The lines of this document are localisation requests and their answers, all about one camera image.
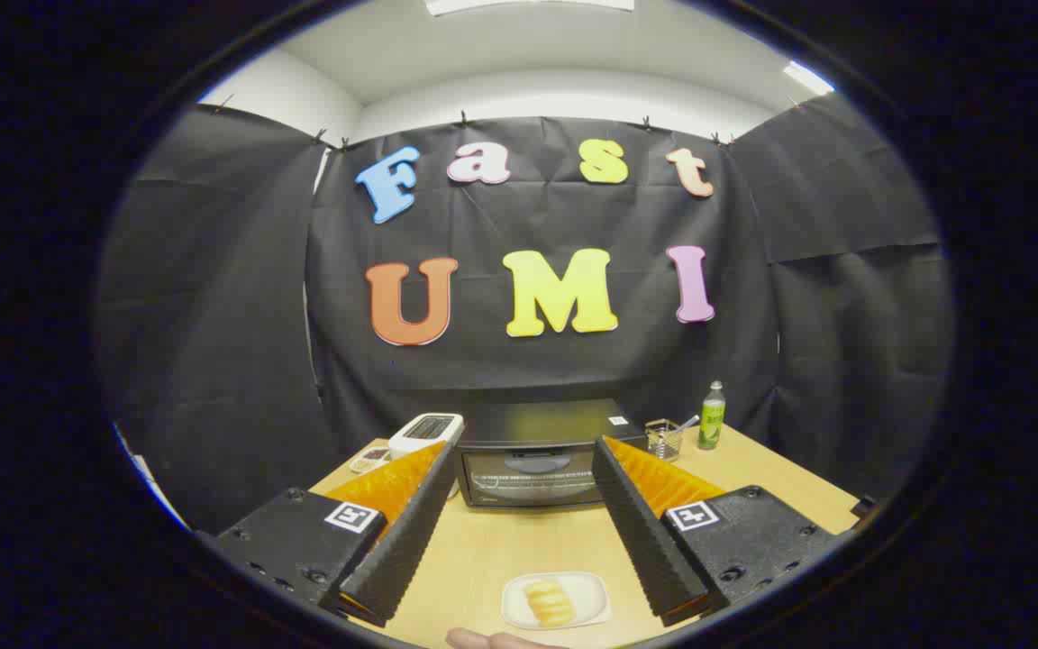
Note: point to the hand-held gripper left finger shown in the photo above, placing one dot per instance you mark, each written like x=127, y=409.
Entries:
x=411, y=541

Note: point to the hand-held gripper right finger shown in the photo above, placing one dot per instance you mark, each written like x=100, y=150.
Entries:
x=645, y=541

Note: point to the yellow bread roll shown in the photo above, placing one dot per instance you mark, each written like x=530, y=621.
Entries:
x=550, y=604

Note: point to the black toaster oven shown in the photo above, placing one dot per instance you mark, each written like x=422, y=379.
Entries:
x=528, y=478

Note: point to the white pop-up toaster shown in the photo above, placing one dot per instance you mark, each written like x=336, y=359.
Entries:
x=424, y=434

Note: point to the white rectangular plate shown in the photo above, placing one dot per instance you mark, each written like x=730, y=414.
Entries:
x=589, y=595

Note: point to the green drink bottle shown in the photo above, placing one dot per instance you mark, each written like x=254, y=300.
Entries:
x=711, y=424

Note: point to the small ceiling light panel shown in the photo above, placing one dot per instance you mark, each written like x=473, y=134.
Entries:
x=807, y=77

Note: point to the long ceiling light panel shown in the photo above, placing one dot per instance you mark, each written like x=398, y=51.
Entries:
x=528, y=5

